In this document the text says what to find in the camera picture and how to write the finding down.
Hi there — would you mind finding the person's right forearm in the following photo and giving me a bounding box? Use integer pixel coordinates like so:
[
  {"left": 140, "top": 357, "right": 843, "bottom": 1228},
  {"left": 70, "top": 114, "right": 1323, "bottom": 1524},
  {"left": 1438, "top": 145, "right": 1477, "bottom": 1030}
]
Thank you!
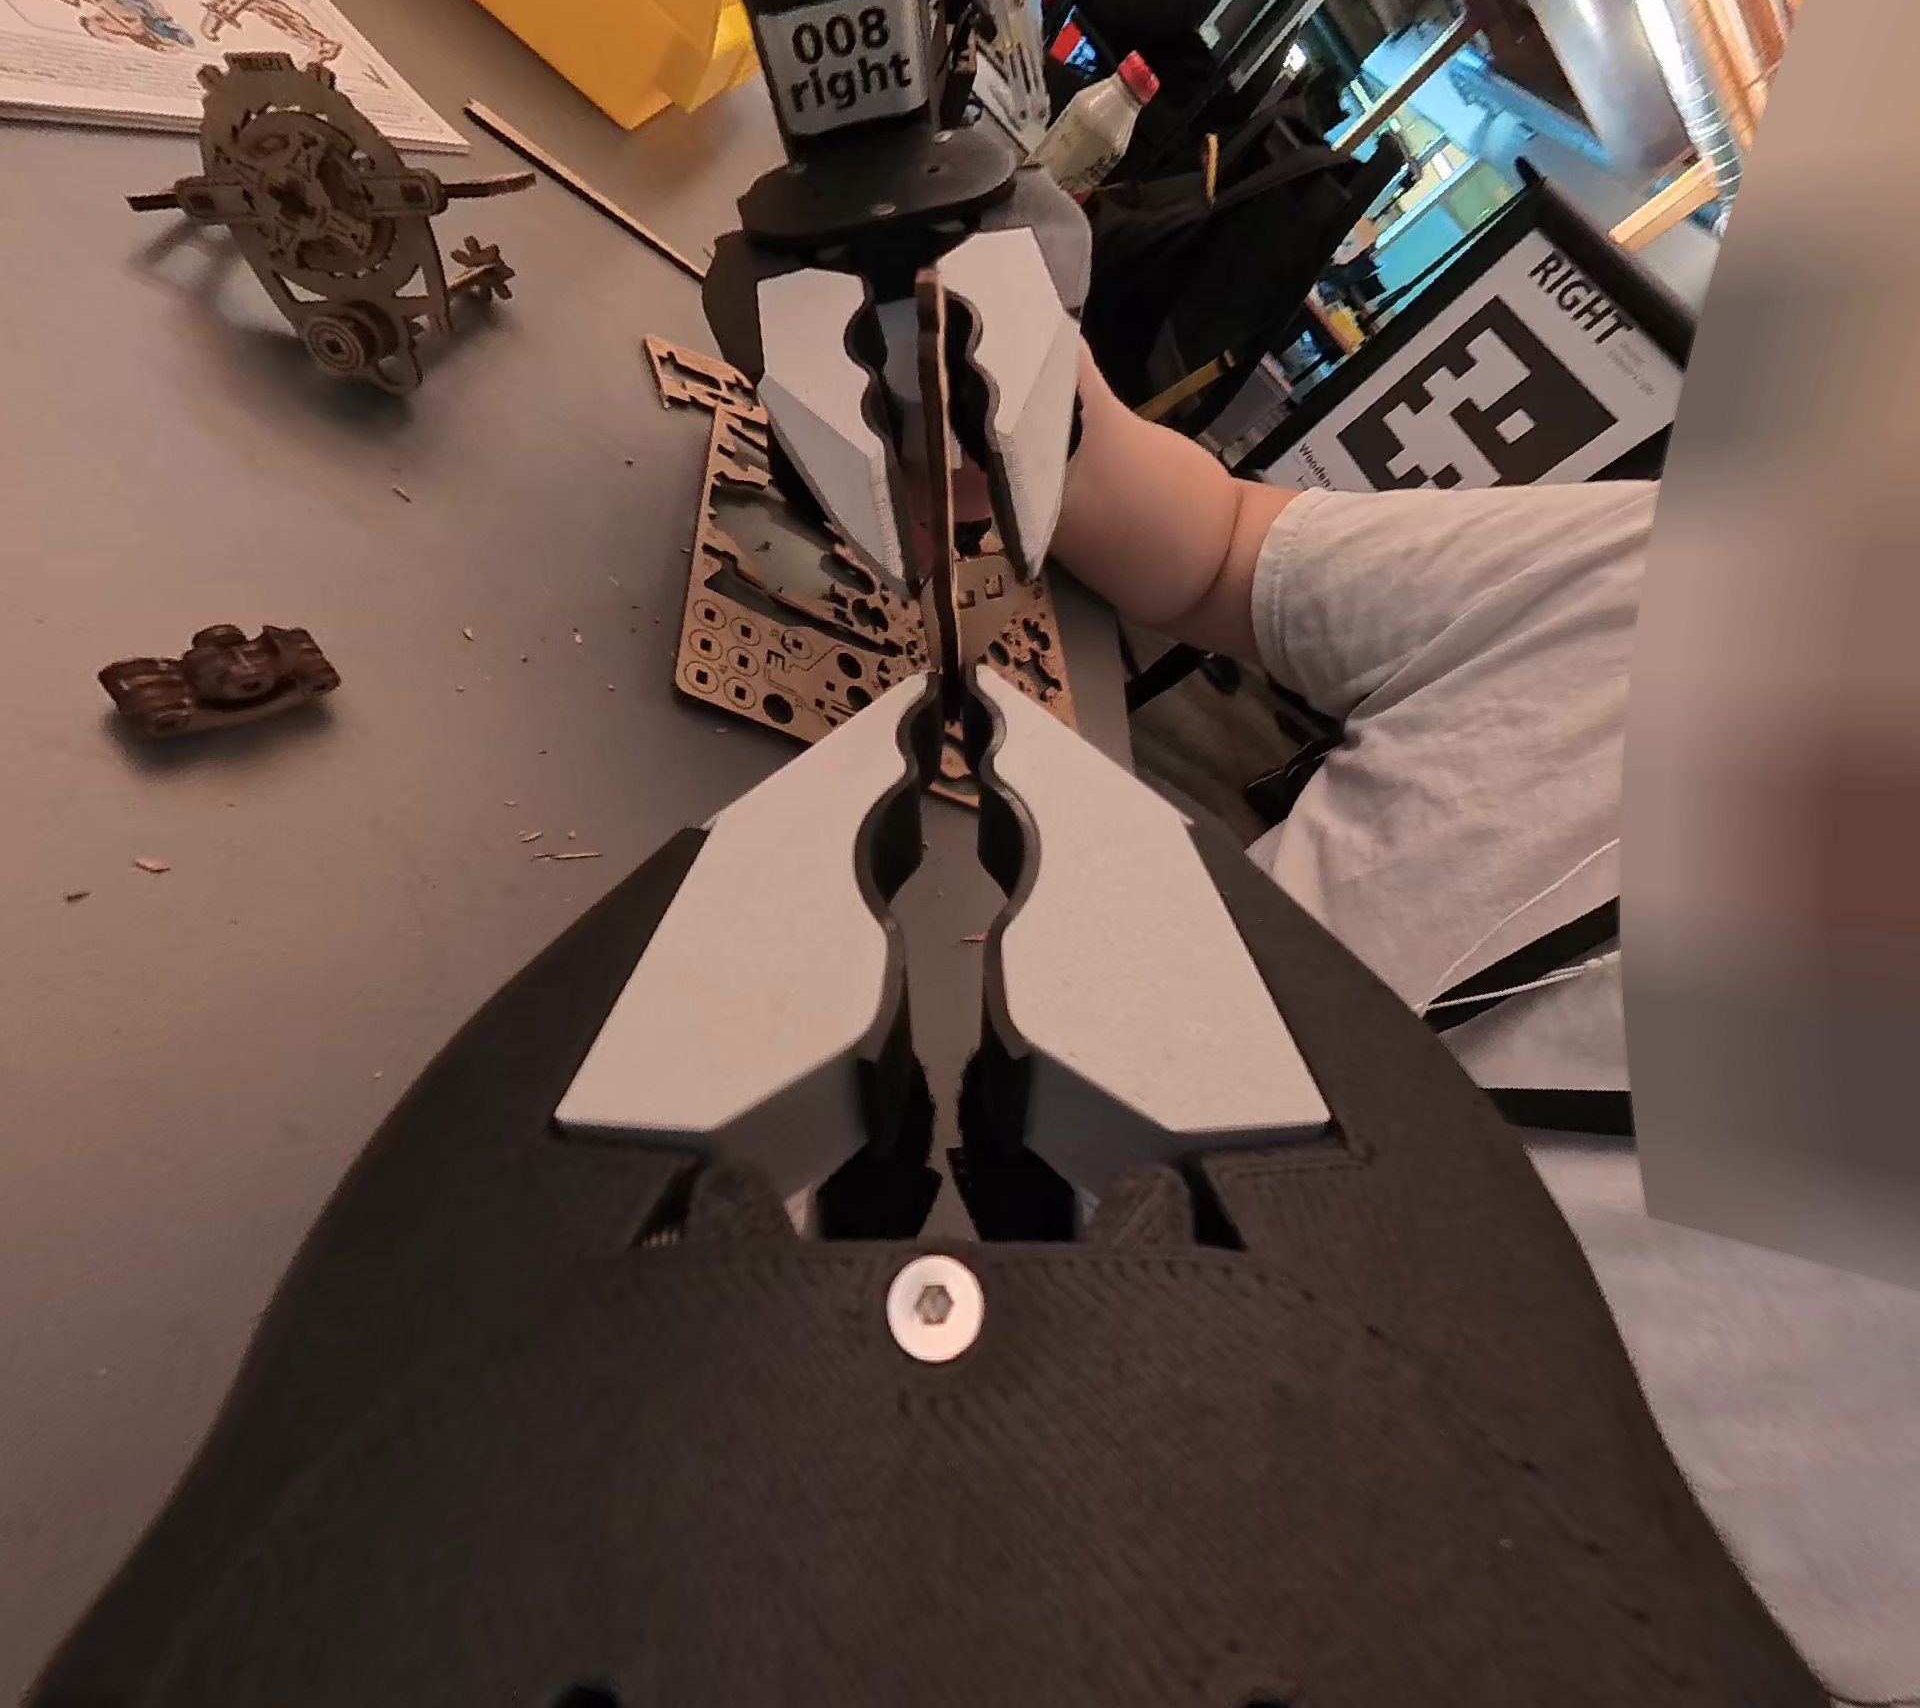
[{"left": 1041, "top": 357, "right": 1307, "bottom": 666}]

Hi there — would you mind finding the framed black-and-white tag sign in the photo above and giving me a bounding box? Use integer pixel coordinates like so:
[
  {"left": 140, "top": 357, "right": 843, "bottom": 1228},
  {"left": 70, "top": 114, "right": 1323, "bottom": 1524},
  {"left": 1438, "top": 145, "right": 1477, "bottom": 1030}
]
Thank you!
[{"left": 1242, "top": 159, "right": 1698, "bottom": 492}]

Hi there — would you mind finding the thin wooden parts sheet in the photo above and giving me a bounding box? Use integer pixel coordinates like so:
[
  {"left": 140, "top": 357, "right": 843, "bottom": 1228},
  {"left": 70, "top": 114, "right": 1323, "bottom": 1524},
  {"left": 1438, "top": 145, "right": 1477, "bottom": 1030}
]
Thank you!
[{"left": 911, "top": 269, "right": 986, "bottom": 817}]

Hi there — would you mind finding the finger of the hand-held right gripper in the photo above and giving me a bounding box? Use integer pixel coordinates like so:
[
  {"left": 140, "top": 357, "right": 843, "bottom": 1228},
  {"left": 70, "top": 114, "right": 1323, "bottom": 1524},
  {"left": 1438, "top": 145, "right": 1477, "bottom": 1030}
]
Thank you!
[
  {"left": 938, "top": 225, "right": 1091, "bottom": 583},
  {"left": 757, "top": 263, "right": 911, "bottom": 586}
]

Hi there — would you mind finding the red-capped drink bottle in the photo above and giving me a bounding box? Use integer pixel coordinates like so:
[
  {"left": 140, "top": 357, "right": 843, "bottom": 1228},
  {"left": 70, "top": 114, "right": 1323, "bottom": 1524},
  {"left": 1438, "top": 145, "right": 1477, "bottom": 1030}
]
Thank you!
[{"left": 1033, "top": 49, "right": 1165, "bottom": 197}]

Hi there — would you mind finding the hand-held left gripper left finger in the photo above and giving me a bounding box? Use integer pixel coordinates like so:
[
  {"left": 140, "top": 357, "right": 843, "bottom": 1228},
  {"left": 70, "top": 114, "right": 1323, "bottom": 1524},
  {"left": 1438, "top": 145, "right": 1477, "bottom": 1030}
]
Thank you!
[{"left": 553, "top": 676, "right": 922, "bottom": 1203}]

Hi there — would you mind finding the person's grey shirt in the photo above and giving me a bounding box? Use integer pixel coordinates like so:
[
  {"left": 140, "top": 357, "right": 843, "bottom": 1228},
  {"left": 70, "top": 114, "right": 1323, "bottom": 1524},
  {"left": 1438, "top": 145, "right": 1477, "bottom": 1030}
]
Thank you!
[{"left": 1242, "top": 476, "right": 1661, "bottom": 1102}]

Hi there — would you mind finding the flat wooden parts sheet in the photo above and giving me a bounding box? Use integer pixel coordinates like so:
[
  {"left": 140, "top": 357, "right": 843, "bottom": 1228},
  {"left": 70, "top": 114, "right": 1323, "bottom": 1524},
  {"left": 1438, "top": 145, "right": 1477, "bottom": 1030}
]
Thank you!
[{"left": 648, "top": 335, "right": 1078, "bottom": 817}]

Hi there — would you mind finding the white cord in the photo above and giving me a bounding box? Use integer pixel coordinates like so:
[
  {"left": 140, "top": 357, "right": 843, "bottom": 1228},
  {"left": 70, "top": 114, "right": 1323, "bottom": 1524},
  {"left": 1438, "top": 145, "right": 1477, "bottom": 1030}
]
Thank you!
[{"left": 1423, "top": 837, "right": 1623, "bottom": 1009}]

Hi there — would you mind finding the thin wooden stick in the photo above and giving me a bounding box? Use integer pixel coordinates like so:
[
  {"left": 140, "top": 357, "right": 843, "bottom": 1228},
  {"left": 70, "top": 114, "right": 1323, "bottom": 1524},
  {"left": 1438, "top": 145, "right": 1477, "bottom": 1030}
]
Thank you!
[{"left": 457, "top": 98, "right": 710, "bottom": 280}]

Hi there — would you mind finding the black backpack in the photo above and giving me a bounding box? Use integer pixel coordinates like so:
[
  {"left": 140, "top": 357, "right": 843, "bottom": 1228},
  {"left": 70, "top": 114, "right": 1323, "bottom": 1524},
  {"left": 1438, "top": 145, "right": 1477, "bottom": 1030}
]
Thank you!
[{"left": 1078, "top": 130, "right": 1357, "bottom": 428}]

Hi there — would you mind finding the small wooden model car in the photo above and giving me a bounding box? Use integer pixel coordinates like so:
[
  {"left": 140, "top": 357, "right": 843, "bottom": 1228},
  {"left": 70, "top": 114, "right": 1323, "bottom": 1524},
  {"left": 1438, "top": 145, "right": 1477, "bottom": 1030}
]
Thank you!
[{"left": 97, "top": 626, "right": 346, "bottom": 744}]

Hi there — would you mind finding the wooden gear model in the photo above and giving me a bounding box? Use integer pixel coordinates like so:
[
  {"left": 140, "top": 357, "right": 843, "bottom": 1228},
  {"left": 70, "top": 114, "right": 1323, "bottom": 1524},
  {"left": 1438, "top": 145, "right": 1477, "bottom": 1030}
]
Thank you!
[{"left": 128, "top": 55, "right": 534, "bottom": 399}]

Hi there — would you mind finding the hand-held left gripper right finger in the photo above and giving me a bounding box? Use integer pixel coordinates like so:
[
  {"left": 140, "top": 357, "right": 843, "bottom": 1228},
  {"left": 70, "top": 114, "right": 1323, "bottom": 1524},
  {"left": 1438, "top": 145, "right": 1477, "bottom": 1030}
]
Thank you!
[{"left": 975, "top": 676, "right": 1337, "bottom": 1203}]

